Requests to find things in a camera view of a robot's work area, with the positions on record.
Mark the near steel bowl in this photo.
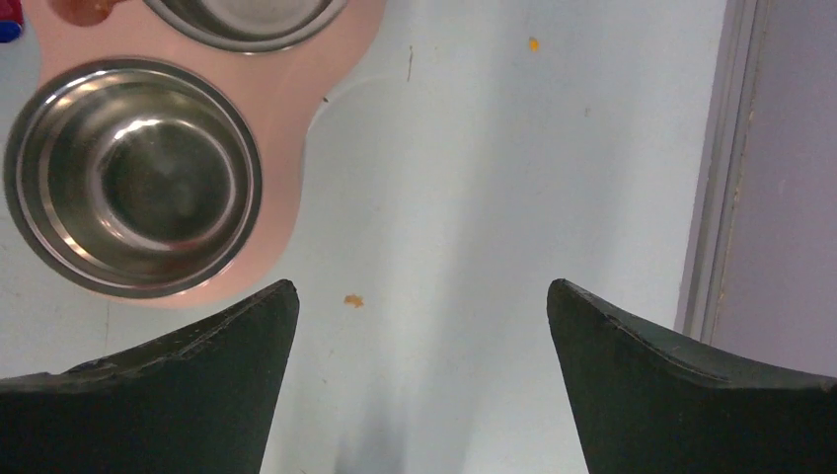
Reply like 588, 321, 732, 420
3, 57, 263, 300

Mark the steel bowl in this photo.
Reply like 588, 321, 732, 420
145, 0, 347, 54
3, 57, 263, 300

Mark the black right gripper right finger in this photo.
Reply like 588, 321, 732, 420
547, 278, 836, 473

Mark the pink double bowl stand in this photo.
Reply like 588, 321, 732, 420
22, 1, 385, 308

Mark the orange kibble crumb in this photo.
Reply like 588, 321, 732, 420
343, 294, 364, 308

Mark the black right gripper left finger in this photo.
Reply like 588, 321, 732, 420
1, 279, 300, 473

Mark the pet food bag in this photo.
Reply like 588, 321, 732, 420
0, 0, 25, 43

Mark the far steel bowl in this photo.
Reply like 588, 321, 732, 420
145, 0, 347, 54

